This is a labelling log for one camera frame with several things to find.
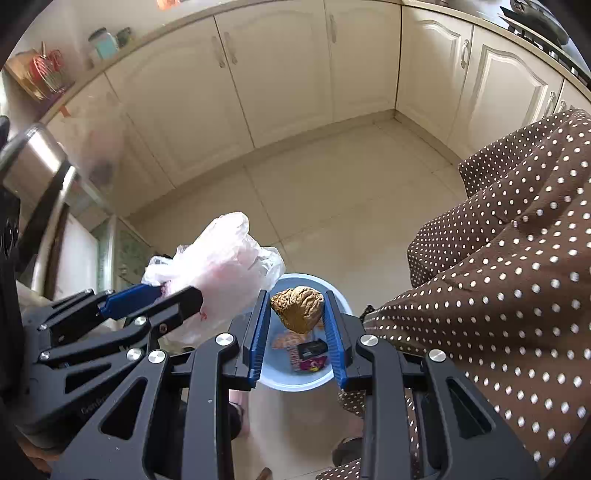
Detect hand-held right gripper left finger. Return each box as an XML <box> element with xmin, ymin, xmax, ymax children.
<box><xmin>50</xmin><ymin>290</ymin><xmax>273</xmax><ymax>480</ymax></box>

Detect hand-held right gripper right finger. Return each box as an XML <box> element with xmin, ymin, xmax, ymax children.
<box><xmin>323</xmin><ymin>290</ymin><xmax>542</xmax><ymax>480</ymax></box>

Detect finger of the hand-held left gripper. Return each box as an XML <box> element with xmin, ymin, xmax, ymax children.
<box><xmin>41</xmin><ymin>286</ymin><xmax>204</xmax><ymax>371</ymax></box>
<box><xmin>23</xmin><ymin>284</ymin><xmax>166</xmax><ymax>348</ymax></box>

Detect blue plastic waste bin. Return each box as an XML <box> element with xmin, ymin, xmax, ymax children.
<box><xmin>252</xmin><ymin>273</ymin><xmax>352</xmax><ymax>393</ymax></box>

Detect gold foil bag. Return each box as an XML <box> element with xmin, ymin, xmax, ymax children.
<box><xmin>270</xmin><ymin>286</ymin><xmax>326</xmax><ymax>334</ymax></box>

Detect translucent white plastic bag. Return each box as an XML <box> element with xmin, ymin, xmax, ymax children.
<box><xmin>141</xmin><ymin>211</ymin><xmax>287</xmax><ymax>344</ymax></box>

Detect black wrapper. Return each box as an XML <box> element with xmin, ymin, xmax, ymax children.
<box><xmin>298</xmin><ymin>340</ymin><xmax>328</xmax><ymax>359</ymax></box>

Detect orange peel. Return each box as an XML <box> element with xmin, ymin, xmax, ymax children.
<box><xmin>271</xmin><ymin>331</ymin><xmax>301</xmax><ymax>350</ymax></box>

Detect person's left foot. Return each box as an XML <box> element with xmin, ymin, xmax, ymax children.
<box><xmin>228</xmin><ymin>390</ymin><xmax>253</xmax><ymax>437</ymax></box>

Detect person's foot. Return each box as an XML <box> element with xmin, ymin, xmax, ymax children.
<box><xmin>228</xmin><ymin>390</ymin><xmax>253</xmax><ymax>437</ymax></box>
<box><xmin>332</xmin><ymin>436</ymin><xmax>365</xmax><ymax>468</ymax></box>

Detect person's right foot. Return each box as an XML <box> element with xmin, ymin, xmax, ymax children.
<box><xmin>332</xmin><ymin>436</ymin><xmax>365</xmax><ymax>468</ymax></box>

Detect silver rice cooker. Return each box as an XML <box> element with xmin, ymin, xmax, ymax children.
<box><xmin>0</xmin><ymin>115</ymin><xmax>80</xmax><ymax>301</ymax></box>

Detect brown polka dot tablecloth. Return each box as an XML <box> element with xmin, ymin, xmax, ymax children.
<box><xmin>318</xmin><ymin>108</ymin><xmax>591</xmax><ymax>480</ymax></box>

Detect red utensil rack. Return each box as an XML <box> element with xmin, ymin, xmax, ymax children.
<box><xmin>16</xmin><ymin>44</ymin><xmax>75</xmax><ymax>100</ymax></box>

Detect glass jar teal label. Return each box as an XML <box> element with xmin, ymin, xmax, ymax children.
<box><xmin>89</xmin><ymin>28</ymin><xmax>120</xmax><ymax>60</ymax></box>

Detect cream lower kitchen cabinets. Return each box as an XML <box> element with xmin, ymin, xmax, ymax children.
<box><xmin>46</xmin><ymin>0</ymin><xmax>591</xmax><ymax>217</ymax></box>

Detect black built-in gas hob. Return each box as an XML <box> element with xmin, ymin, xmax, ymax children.
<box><xmin>508</xmin><ymin>18</ymin><xmax>591</xmax><ymax>81</ymax></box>

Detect black wok with lid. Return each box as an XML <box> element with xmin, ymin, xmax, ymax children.
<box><xmin>501</xmin><ymin>0</ymin><xmax>571</xmax><ymax>45</ymax></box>

